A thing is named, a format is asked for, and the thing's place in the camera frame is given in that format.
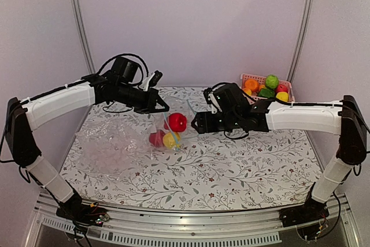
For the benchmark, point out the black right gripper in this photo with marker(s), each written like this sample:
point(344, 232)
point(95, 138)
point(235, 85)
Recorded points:
point(204, 120)

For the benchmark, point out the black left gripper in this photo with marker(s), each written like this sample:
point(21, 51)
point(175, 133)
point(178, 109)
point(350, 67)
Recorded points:
point(149, 105)

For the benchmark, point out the clear zip top bag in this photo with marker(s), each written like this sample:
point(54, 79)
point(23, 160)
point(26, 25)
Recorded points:
point(176, 105)

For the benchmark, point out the yellow toy lemon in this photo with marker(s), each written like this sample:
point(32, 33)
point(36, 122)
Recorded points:
point(171, 140)
point(283, 96)

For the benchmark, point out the red toy pomegranate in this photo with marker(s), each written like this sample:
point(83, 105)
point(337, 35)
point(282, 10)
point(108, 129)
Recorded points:
point(156, 139)

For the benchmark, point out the red toy bell pepper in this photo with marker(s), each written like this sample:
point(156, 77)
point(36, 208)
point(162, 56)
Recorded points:
point(176, 122)

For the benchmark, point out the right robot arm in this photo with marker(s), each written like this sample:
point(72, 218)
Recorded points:
point(232, 108)

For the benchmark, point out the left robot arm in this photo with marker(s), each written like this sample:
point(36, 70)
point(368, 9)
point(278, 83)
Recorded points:
point(128, 82)

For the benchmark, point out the floral tablecloth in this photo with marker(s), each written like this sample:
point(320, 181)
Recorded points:
point(209, 172)

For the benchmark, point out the crumpled clear plastic bags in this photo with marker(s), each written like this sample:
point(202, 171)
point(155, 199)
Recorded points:
point(111, 147)

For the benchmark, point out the round orange toy fruit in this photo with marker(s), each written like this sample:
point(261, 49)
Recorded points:
point(252, 85)

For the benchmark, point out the green toy pepper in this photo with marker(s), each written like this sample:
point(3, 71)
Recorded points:
point(266, 93)

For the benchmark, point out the pink plastic basket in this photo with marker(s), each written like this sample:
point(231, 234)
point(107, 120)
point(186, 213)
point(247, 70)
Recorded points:
point(260, 87)

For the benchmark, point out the green toy apple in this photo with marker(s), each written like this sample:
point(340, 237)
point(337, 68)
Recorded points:
point(271, 82)

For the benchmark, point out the pink toy peach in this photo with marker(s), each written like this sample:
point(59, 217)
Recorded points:
point(281, 88)

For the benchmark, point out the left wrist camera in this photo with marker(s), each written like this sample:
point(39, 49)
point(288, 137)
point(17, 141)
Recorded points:
point(151, 80)

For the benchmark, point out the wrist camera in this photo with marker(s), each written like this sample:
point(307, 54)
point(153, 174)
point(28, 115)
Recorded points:
point(210, 100)
point(151, 80)

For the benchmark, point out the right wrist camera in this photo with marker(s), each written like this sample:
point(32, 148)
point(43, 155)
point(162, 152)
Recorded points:
point(210, 100)

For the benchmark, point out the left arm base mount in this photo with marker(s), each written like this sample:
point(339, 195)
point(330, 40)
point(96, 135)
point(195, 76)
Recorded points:
point(85, 214)

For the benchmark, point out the aluminium table front rail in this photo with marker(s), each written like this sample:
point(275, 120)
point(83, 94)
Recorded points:
point(136, 226)

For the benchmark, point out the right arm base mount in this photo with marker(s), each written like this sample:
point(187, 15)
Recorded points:
point(310, 210)

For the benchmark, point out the left aluminium wall post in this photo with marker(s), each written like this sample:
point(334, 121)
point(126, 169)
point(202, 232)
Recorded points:
point(81, 31)

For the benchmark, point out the aluminium wall post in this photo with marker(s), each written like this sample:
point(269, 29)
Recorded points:
point(81, 31)
point(300, 39)

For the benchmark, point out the right aluminium wall post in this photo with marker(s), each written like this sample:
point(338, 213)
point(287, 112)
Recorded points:
point(300, 39)

